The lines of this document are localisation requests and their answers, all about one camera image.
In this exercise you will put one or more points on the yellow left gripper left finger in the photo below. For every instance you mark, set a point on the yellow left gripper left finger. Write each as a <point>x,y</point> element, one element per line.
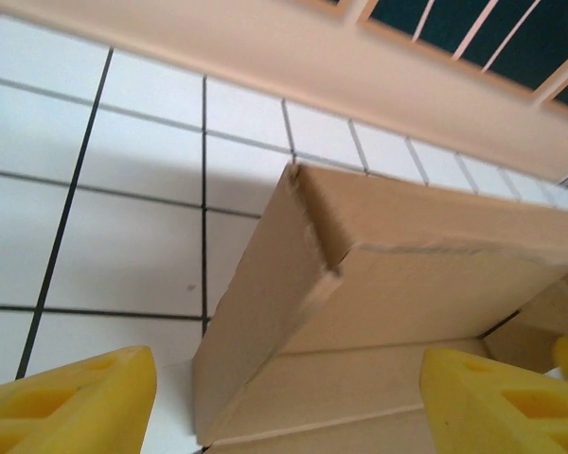
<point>66,411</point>

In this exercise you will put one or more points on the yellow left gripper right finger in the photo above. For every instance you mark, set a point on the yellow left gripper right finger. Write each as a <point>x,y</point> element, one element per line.
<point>492,416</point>

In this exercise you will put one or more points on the brown cardboard paper box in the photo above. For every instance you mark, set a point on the brown cardboard paper box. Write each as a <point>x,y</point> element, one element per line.
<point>407,293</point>

